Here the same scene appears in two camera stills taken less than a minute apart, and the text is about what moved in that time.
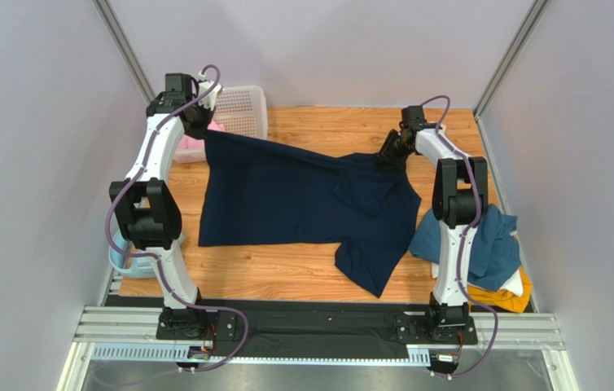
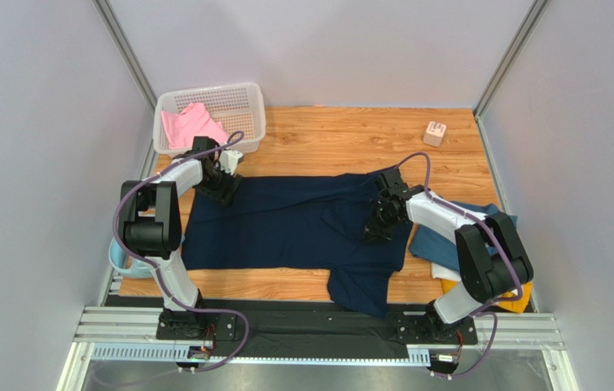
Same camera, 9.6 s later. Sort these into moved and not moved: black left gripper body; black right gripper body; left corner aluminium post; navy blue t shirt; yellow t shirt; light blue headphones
Moved: navy blue t shirt; black right gripper body; black left gripper body
Not moved: left corner aluminium post; yellow t shirt; light blue headphones
